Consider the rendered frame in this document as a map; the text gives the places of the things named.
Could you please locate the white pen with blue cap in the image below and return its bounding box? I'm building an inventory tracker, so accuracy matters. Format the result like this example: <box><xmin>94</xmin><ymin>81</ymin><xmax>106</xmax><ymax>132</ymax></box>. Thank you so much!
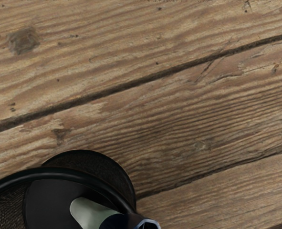
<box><xmin>69</xmin><ymin>197</ymin><xmax>161</xmax><ymax>229</ymax></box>

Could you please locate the black mesh pen holder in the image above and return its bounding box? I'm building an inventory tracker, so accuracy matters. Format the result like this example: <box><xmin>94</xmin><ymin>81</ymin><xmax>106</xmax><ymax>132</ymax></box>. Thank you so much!
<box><xmin>0</xmin><ymin>149</ymin><xmax>137</xmax><ymax>229</ymax></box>

